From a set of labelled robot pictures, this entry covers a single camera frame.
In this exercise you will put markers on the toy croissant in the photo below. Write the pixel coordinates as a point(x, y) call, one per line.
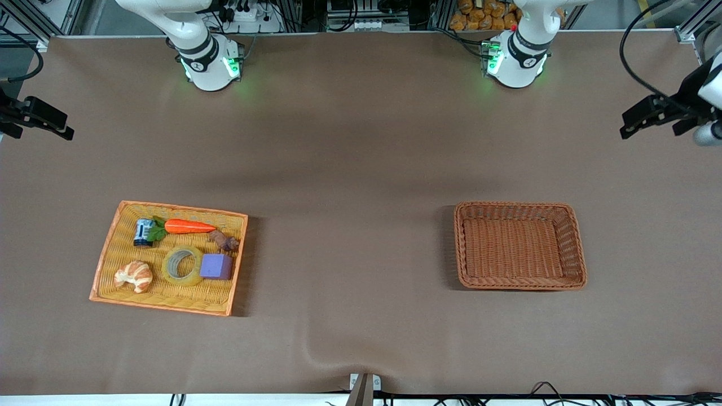
point(134, 275)

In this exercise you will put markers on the small white power strip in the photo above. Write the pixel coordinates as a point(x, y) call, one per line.
point(369, 25)

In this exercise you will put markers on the small brown toy figure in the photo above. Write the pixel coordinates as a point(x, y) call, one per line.
point(225, 242)

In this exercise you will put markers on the grey metal post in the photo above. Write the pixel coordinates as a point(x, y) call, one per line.
point(361, 395)

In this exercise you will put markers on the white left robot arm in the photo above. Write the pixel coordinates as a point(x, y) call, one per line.
point(519, 67)

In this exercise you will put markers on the yellow wicker tray orange rim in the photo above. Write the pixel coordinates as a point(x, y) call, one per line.
point(169, 296)

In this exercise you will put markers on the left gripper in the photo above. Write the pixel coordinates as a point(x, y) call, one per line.
point(689, 90)

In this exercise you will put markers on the brown wicker basket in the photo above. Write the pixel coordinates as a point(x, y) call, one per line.
point(513, 248)

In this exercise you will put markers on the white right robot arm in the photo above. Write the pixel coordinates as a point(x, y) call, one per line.
point(208, 67)

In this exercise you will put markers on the brown table cover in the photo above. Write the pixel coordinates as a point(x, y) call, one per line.
point(361, 169)

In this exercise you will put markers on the orange toy carrot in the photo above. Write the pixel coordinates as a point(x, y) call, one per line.
point(189, 226)

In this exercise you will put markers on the aluminium frame profile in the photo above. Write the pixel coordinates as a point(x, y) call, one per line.
point(70, 17)
point(685, 34)

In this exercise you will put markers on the white edge bracket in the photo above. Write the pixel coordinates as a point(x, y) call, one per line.
point(377, 383)

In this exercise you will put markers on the small blue can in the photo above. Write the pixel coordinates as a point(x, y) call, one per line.
point(142, 232)

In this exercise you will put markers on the white power strip with plugs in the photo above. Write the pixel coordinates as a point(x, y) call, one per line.
point(254, 23)

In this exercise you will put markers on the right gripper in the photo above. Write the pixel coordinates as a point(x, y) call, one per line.
point(7, 113)

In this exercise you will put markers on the pile of orange pastries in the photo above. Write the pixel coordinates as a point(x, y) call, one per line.
point(479, 20)

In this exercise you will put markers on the yellow tape roll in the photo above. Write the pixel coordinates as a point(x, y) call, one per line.
point(183, 280)

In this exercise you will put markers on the purple block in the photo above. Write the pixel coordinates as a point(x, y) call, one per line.
point(216, 267)

